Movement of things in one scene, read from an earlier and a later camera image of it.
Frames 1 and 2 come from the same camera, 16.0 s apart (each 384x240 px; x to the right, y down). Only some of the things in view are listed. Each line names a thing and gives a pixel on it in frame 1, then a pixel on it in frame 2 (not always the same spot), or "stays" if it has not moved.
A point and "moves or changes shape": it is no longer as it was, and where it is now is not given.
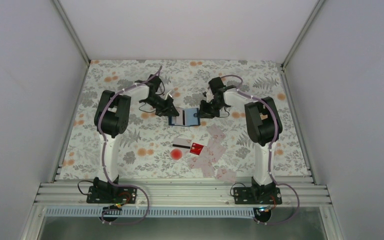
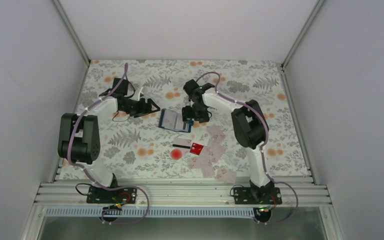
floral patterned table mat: x=189 y=144 stays
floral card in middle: x=207 y=166 stays
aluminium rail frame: x=182 y=193 stays
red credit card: x=196 y=148 stays
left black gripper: x=165 y=111 -> x=142 y=110
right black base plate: x=257 y=195 stays
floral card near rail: x=225 y=175 stays
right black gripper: x=204 y=112 -> x=186 y=113
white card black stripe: x=180 y=119 moves or changes shape
